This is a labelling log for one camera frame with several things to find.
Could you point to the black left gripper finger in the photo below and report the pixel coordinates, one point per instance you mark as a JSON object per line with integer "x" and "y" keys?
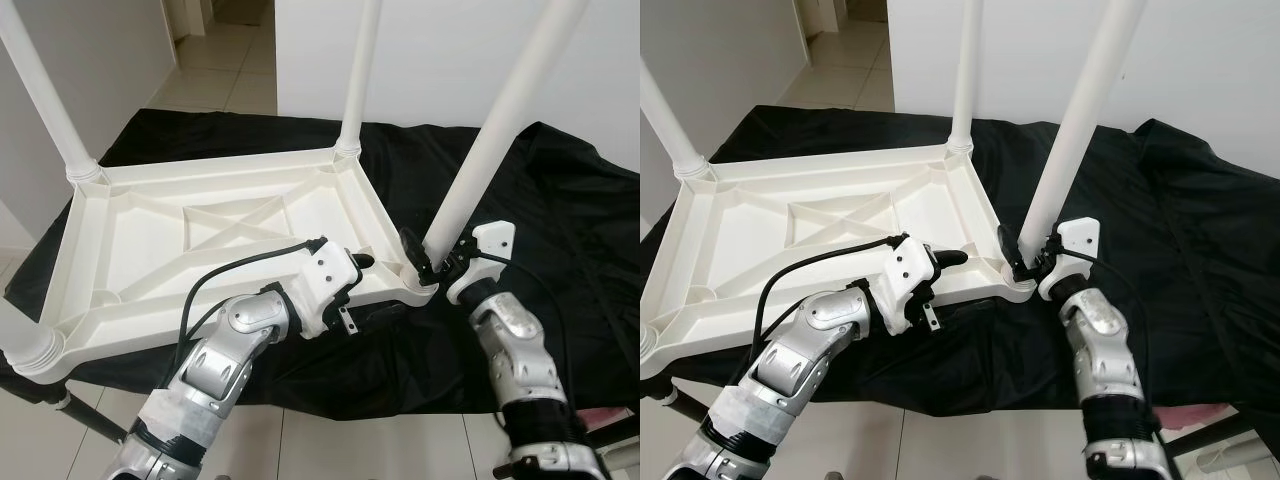
{"x": 364, "y": 262}
{"x": 952, "y": 259}

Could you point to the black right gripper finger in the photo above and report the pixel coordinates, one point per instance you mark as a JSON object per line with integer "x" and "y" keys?
{"x": 415, "y": 250}
{"x": 1010, "y": 247}

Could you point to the white plastic table top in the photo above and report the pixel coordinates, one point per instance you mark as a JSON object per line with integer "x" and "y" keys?
{"x": 120, "y": 240}
{"x": 730, "y": 240}

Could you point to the black cloth cover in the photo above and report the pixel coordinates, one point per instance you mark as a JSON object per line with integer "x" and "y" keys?
{"x": 1190, "y": 250}
{"x": 570, "y": 250}

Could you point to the pink cloth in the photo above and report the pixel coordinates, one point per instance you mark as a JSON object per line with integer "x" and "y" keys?
{"x": 1200, "y": 414}
{"x": 605, "y": 416}

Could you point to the black metal stand leg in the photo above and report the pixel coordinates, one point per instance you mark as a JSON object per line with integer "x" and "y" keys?
{"x": 618, "y": 430}
{"x": 95, "y": 418}
{"x": 1220, "y": 432}
{"x": 688, "y": 402}

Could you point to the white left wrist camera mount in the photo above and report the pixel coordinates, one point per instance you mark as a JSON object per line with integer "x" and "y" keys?
{"x": 908, "y": 265}
{"x": 325, "y": 270}

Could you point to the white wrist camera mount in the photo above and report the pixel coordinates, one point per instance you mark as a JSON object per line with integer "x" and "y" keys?
{"x": 908, "y": 265}
{"x": 1078, "y": 237}
{"x": 492, "y": 240}
{"x": 325, "y": 270}

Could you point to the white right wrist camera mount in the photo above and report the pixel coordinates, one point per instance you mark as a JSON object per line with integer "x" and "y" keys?
{"x": 492, "y": 240}
{"x": 1078, "y": 237}

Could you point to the white door frame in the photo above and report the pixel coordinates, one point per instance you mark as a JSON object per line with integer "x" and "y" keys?
{"x": 818, "y": 15}
{"x": 188, "y": 15}

